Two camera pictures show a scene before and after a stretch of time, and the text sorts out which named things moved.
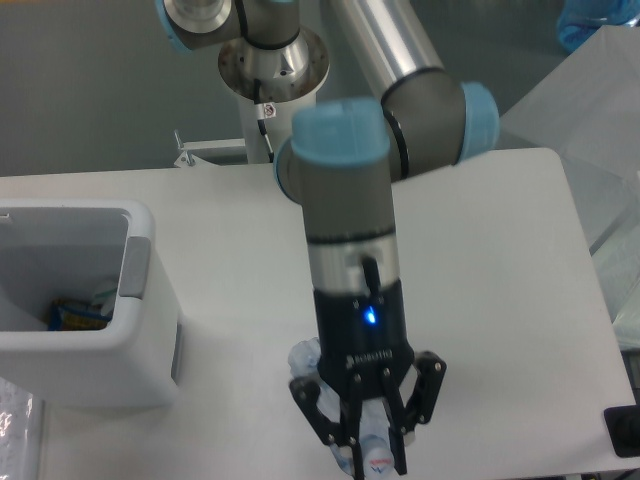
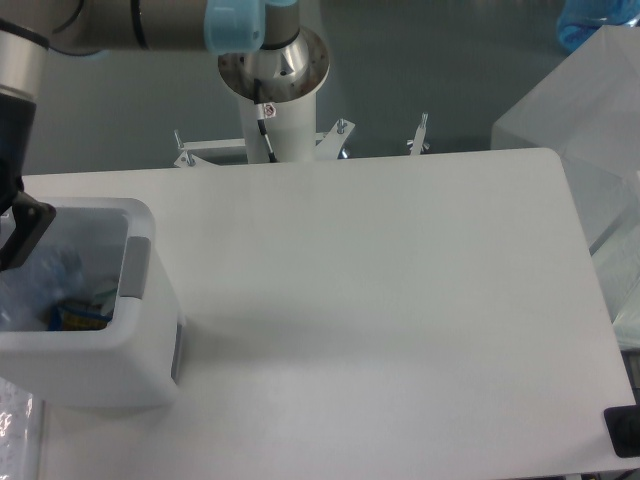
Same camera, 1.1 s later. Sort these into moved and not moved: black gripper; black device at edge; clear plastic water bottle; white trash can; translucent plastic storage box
Moved: clear plastic water bottle; black gripper
Not moved: black device at edge; white trash can; translucent plastic storage box
